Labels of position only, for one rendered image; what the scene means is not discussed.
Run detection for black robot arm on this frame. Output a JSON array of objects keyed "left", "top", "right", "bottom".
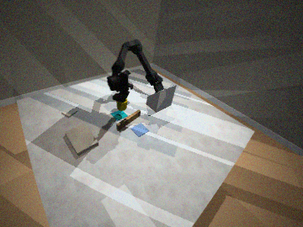
[{"left": 107, "top": 40, "right": 164, "bottom": 93}]

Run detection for tan wooden bar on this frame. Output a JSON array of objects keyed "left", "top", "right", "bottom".
[{"left": 116, "top": 109, "right": 141, "bottom": 131}]

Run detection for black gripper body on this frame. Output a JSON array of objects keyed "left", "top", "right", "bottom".
[{"left": 112, "top": 82, "right": 133, "bottom": 102}]

